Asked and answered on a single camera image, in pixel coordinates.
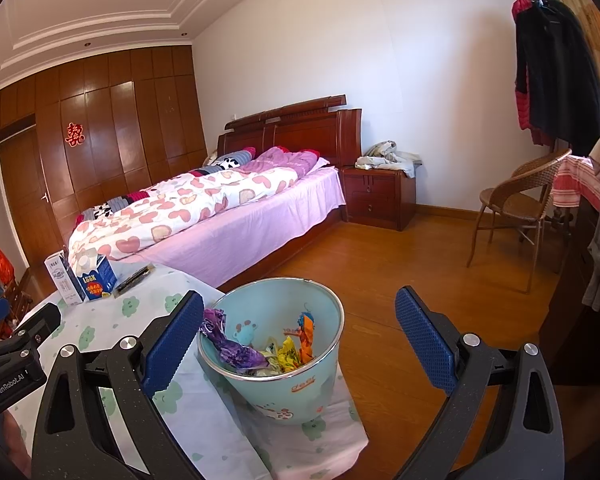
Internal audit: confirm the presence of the purple foil wrapper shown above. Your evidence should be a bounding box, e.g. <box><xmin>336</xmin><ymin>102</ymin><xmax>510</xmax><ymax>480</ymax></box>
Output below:
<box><xmin>200</xmin><ymin>308</ymin><xmax>268</xmax><ymax>373</ymax></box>

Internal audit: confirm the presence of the cow print blanket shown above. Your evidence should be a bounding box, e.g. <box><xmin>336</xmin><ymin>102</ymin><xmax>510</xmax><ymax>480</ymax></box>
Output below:
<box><xmin>77</xmin><ymin>147</ymin><xmax>258</xmax><ymax>221</ymax></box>

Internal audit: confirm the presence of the striped pink towel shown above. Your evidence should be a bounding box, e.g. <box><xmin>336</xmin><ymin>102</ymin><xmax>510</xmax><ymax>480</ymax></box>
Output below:
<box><xmin>552</xmin><ymin>155</ymin><xmax>600</xmax><ymax>211</ymax></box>

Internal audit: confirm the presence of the cluttered side table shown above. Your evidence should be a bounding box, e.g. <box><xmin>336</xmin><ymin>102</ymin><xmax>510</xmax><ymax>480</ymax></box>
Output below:
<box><xmin>0</xmin><ymin>265</ymin><xmax>33</xmax><ymax>346</ymax></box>

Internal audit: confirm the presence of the wooden door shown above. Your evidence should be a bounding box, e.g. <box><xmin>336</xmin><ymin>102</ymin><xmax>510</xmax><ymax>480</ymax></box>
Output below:
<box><xmin>0</xmin><ymin>127</ymin><xmax>53</xmax><ymax>268</ymax></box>

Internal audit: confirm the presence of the orange and blue wrapper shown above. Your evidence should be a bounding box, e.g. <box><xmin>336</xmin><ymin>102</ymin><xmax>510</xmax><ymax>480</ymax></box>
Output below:
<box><xmin>282</xmin><ymin>312</ymin><xmax>317</xmax><ymax>361</ymax></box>

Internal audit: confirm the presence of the red paper decoration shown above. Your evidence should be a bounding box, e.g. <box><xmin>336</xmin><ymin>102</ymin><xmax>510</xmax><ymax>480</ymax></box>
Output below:
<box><xmin>62</xmin><ymin>121</ymin><xmax>86</xmax><ymax>147</ymax></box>

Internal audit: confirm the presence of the person's left forearm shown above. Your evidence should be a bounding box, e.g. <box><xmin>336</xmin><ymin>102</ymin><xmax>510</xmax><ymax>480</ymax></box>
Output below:
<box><xmin>0</xmin><ymin>407</ymin><xmax>33</xmax><ymax>466</ymax></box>

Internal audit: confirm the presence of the pink quilt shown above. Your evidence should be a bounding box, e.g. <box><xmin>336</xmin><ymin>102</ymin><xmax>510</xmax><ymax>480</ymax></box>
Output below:
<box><xmin>242</xmin><ymin>146</ymin><xmax>321</xmax><ymax>178</ymax></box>

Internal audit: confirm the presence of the wooden nightstand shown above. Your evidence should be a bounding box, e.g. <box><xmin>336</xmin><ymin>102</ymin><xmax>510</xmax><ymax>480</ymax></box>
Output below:
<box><xmin>341</xmin><ymin>162</ymin><xmax>417</xmax><ymax>232</ymax></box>

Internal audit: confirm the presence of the blue milk carton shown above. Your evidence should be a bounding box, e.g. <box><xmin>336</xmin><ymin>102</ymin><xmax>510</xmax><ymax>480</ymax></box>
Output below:
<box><xmin>72</xmin><ymin>252</ymin><xmax>118</xmax><ymax>302</ymax></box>

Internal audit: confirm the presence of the pile of clothes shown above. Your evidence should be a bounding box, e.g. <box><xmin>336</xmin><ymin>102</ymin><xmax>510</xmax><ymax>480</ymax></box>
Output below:
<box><xmin>355</xmin><ymin>140</ymin><xmax>423</xmax><ymax>178</ymax></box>

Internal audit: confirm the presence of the white milk carton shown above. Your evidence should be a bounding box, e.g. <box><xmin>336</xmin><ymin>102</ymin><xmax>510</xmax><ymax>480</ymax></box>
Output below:
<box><xmin>45</xmin><ymin>249</ymin><xmax>85</xmax><ymax>307</ymax></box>

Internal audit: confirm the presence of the light blue waste bin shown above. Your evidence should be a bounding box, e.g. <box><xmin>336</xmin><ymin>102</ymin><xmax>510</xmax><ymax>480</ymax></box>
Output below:
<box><xmin>197</xmin><ymin>277</ymin><xmax>344</xmax><ymax>426</ymax></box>

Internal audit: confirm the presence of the wooden bed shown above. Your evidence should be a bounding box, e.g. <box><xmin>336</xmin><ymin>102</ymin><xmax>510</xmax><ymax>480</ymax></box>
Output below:
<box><xmin>69</xmin><ymin>94</ymin><xmax>363</xmax><ymax>288</ymax></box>

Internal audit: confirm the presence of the wicker chair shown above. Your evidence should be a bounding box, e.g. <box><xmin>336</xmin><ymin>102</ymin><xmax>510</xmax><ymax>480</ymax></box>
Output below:
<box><xmin>467</xmin><ymin>149</ymin><xmax>573</xmax><ymax>295</ymax></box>

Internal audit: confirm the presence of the heart print quilt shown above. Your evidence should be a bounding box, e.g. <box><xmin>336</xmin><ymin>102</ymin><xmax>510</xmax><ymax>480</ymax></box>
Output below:
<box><xmin>69</xmin><ymin>167</ymin><xmax>301</xmax><ymax>261</ymax></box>

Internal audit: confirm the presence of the black foil wrapper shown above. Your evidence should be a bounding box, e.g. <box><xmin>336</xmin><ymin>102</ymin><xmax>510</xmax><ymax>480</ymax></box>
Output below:
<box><xmin>115</xmin><ymin>265</ymin><xmax>155</xmax><ymax>295</ymax></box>

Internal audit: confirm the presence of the dark wooden cabinet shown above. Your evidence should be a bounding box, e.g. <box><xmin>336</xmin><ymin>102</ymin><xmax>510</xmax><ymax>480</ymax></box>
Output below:
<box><xmin>537</xmin><ymin>195</ymin><xmax>600</xmax><ymax>386</ymax></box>

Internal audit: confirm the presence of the yellow plastic bag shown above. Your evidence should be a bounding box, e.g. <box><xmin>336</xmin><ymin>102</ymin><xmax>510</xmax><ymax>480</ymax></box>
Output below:
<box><xmin>265</xmin><ymin>336</ymin><xmax>301</xmax><ymax>373</ymax></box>

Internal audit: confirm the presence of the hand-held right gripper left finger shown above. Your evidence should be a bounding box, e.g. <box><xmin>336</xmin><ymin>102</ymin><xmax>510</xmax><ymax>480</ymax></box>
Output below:
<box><xmin>31</xmin><ymin>290</ymin><xmax>205</xmax><ymax>480</ymax></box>

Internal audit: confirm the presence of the black jacket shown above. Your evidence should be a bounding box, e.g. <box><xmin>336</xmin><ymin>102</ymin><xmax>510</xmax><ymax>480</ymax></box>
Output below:
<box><xmin>516</xmin><ymin>0</ymin><xmax>600</xmax><ymax>146</ymax></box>

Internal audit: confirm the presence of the wooden wardrobe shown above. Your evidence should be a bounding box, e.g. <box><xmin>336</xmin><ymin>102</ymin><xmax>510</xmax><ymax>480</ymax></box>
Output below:
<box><xmin>0</xmin><ymin>45</ymin><xmax>208</xmax><ymax>271</ymax></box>

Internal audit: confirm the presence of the red bag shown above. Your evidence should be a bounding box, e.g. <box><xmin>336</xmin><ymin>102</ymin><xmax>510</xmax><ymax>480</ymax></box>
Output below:
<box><xmin>0</xmin><ymin>245</ymin><xmax>17</xmax><ymax>286</ymax></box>

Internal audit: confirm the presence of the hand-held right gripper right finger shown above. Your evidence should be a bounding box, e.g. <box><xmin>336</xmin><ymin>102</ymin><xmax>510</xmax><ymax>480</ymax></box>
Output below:
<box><xmin>395</xmin><ymin>286</ymin><xmax>566</xmax><ymax>480</ymax></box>

